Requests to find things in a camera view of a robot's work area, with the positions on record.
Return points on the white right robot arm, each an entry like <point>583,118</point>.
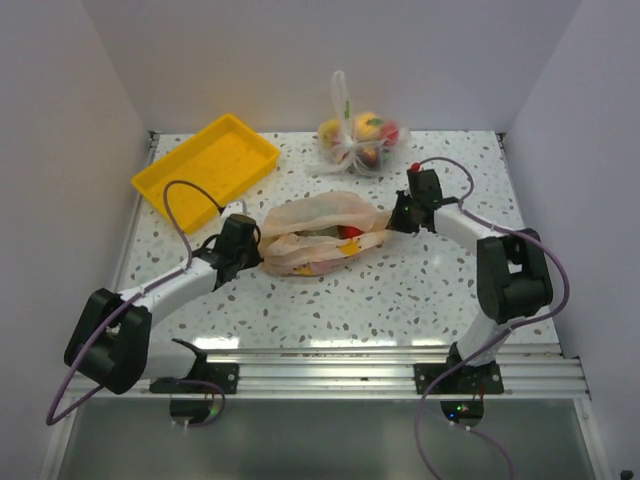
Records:
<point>512,284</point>

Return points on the orange banana print plastic bag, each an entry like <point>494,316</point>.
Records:
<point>286,254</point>

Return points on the aluminium mounting rail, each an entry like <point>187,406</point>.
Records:
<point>523,372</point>

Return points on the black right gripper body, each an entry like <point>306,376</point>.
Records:
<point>416,202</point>

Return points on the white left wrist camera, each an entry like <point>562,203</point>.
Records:
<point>237,207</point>

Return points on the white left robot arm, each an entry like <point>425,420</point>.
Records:
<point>111,342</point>

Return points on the yellow plastic tray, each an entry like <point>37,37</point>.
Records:
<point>225,159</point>

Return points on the clear plastic bag of fruit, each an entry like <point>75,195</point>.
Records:
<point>364,143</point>

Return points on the green netted melon half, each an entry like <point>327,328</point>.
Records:
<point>324,232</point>

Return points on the red apple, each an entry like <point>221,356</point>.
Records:
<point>348,232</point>

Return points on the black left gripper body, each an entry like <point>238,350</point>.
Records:
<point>249,256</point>

